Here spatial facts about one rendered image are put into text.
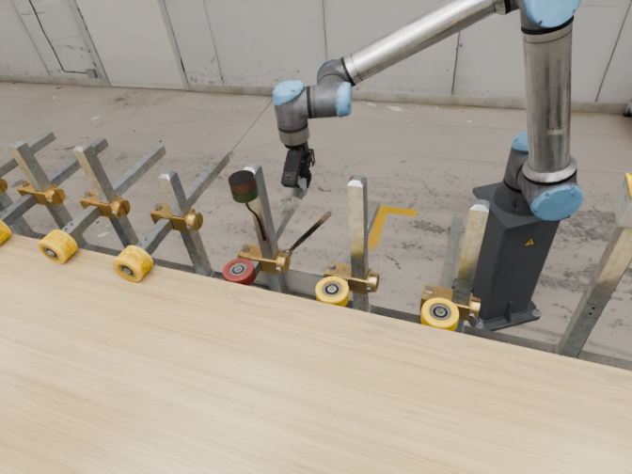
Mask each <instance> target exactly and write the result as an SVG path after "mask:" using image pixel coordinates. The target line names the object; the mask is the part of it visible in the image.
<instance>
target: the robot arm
mask: <svg viewBox="0 0 632 474"><path fill-rule="evenodd" d="M580 1H581V0H449V1H447V2H445V3H444V4H442V5H440V6H438V7H436V8H433V9H432V10H430V11H428V12H426V13H424V14H422V15H421V16H419V17H417V18H416V19H414V20H412V21H410V22H409V23H407V24H404V25H402V26H400V27H398V28H397V29H395V30H393V31H391V32H389V33H387V34H386V35H384V36H383V37H381V38H379V39H376V40H375V41H373V42H371V43H369V44H367V45H365V46H363V47H362V48H360V49H358V50H356V51H354V52H352V53H351V54H349V55H345V56H343V57H341V58H339V59H338V60H337V59H329V60H327V61H325V62H324V63H323V64H322V65H321V67H320V68H319V70H318V73H317V85H315V86H304V84H303V83H302V82H301V81H299V80H288V81H284V82H282V83H280V84H278V85H276V86H275V87H274V89H273V92H272V94H273V105H274V107H275V112H276V122H277V129H278V133H279V138H280V142H282V143H283V144H284V146H285V147H286V148H287V149H289V150H288V152H287V156H286V161H285V162H284V165H285V166H284V167H283V174H282V178H281V184H282V185H283V186H284V187H291V189H292V190H293V189H294V188H295V187H296V188H300V186H299V183H300V185H301V188H303V191H304V196H305V195H306V193H307V191H308V188H309V184H310V182H311V179H312V175H311V173H310V169H309V168H310V162H311V164H312V166H314V164H315V157H314V149H309V148H308V139H309V128H308V119H321V118H333V117H340V118H341V117H344V116H349V115H350V114H351V112H352V87H354V86H356V85H357V84H358V83H360V82H362V81H364V80H366V79H368V78H370V77H372V76H374V75H375V74H376V73H378V72H380V71H383V70H385V69H387V68H389V67H391V66H393V65H395V64H397V63H399V62H401V61H403V60H405V59H407V58H408V57H410V56H412V55H415V54H417V53H418V52H420V51H422V50H424V49H426V48H428V47H430V46H432V45H434V44H436V43H438V42H440V41H441V40H444V39H446V38H448V37H450V36H452V35H454V34H456V33H458V32H460V31H462V30H463V29H465V28H467V27H469V26H471V25H473V24H475V23H477V22H479V21H481V20H483V19H485V18H487V17H489V16H491V15H493V14H495V13H497V14H500V15H502V16H503V15H506V14H508V13H510V12H512V11H514V10H517V9H520V23H521V32H522V36H523V55H524V73H525V90H526V108H527V127H528V130H527V131H525V132H522V133H519V134H517V135H516V136H515V137H514V139H513V143H512V145H511V150H510V154H509V158H508V162H507V165H506V170H505V174H504V178H503V180H502V182H501V183H500V184H499V186H498V187H497V188H496V190H495V194H494V201H495V203H496V204H497V206H498V207H499V208H500V209H501V210H503V211H504V212H506V213H511V214H514V215H519V216H533V215H535V216H536V217H538V218H539V219H542V220H547V221H555V220H560V219H563V218H565V217H567V216H568V215H570V214H573V213H575V212H576V211H577V210H578V209H579V208H580V207H581V205H582V204H583V201H584V194H583V191H582V189H581V188H580V187H579V186H578V184H577V161H576V159H575V158H574V157H573V156H571V155H570V122H571V76H572V30H573V21H574V12H575V11H576V9H578V7H579V4H580ZM310 150H311V152H309V151H310ZM312 155H313V160H314V161H313V162H312Z"/></svg>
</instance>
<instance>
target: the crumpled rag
mask: <svg viewBox="0 0 632 474"><path fill-rule="evenodd" d="M301 201H302V200H301V199H300V198H298V197H295V196H292V198H289V197H282V199H280V200H279V203H278V205H279V206H280V210H281V211H282V213H287V214H289V213H291V212H292V211H293V210H295V209H296V205H297V204H299V203H301Z"/></svg>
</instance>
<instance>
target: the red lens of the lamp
mask: <svg viewBox="0 0 632 474"><path fill-rule="evenodd" d="M250 172H252V171H250ZM252 173H253V172H252ZM232 174H233V173H232ZM232 174H231V175H232ZM231 175H230V176H231ZM253 175H254V178H253V180H252V181H251V182H249V183H246V184H243V185H235V184H232V183H230V181H229V179H228V181H229V188H230V191H231V192H232V193H235V194H246V193H249V192H251V191H253V190H254V189H255V188H256V186H257V182H256V177H255V174H254V173H253ZM230 176H229V177H230Z"/></svg>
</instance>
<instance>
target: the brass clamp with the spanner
mask: <svg viewBox="0 0 632 474"><path fill-rule="evenodd" d="M245 245H248V247H249V248H250V249H249V251H248V252H243V250H242V249H243V248H242V249H241V251H240V252H239V254H238V258H239V259H240V258H243V259H248V260H252V261H259V262H260V266H261V271H262V272H266V273H271V274H275V275H278V274H279V272H283V273H286V272H287V271H288V269H289V267H290V264H291V257H290V255H287V254H283V250H281V249H279V251H278V253H277V255H276V257H275V259H274V260H270V259H266V258H263V257H262V255H261V249H260V246H259V245H252V244H247V243H245Z"/></svg>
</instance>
